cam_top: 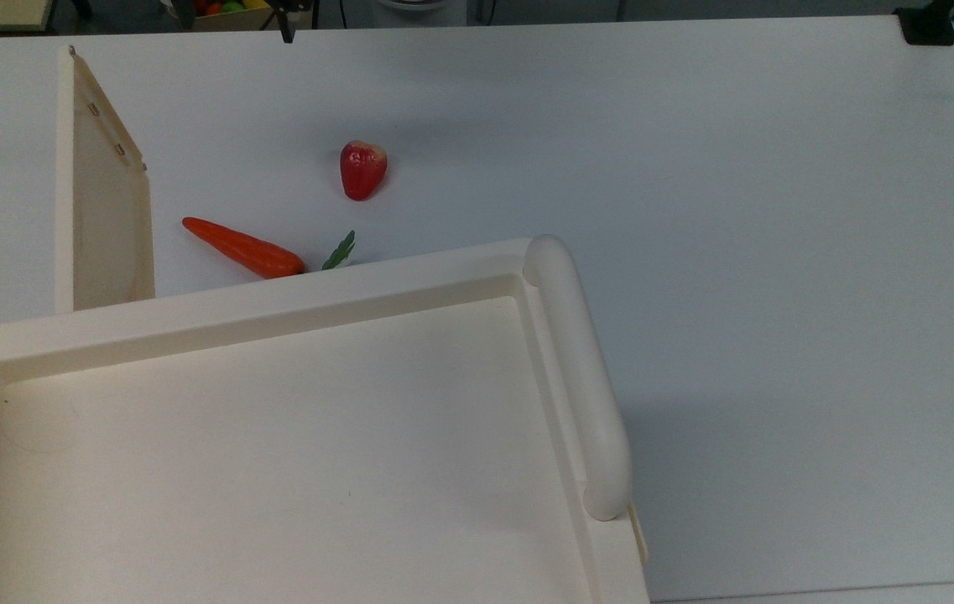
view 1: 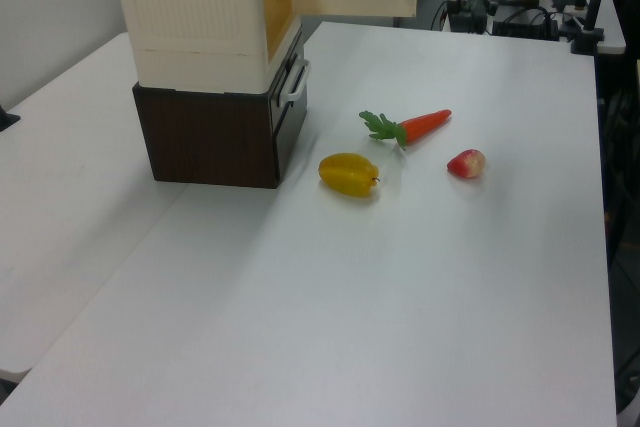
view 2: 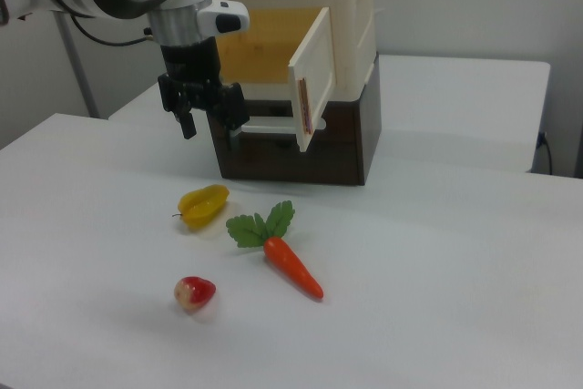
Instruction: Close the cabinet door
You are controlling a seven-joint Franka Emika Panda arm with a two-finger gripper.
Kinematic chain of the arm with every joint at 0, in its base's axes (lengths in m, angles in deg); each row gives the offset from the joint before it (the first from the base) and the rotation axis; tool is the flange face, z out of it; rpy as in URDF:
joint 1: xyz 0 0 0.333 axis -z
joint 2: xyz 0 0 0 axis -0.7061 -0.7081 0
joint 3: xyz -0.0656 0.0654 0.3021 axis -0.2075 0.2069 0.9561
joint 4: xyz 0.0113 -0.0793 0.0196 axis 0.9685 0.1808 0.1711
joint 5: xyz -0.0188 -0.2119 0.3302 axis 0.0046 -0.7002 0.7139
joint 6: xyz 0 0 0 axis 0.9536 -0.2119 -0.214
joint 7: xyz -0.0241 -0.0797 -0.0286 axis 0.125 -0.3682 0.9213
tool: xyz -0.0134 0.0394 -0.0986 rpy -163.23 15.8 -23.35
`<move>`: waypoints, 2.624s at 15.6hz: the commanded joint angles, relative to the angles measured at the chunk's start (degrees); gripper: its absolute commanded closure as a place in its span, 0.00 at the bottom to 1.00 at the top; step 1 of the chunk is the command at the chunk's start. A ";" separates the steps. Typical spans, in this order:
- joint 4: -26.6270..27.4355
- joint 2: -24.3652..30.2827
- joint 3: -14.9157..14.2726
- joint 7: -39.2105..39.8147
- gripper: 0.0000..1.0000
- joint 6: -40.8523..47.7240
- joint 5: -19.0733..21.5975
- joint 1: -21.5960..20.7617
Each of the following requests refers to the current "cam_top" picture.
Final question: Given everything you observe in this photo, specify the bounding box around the black table clamp mount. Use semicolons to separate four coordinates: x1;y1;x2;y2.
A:
896;0;954;46

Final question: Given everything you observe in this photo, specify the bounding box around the cream cabinet door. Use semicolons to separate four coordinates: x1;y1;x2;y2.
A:
55;46;156;314

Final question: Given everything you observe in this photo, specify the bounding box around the cardboard box of toy fruit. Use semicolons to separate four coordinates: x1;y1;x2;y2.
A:
161;0;276;33

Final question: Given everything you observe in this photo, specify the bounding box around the orange toy carrot green leaf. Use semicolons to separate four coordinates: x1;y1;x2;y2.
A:
182;216;357;280

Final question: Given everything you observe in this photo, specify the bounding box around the cream rounded cabinet rail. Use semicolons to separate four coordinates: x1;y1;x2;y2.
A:
523;235;633;522

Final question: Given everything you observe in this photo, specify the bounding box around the cream plastic drawer tray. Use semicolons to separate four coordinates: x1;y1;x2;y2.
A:
0;235;652;604

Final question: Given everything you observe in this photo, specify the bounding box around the red toy strawberry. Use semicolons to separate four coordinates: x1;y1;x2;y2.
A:
340;140;388;202

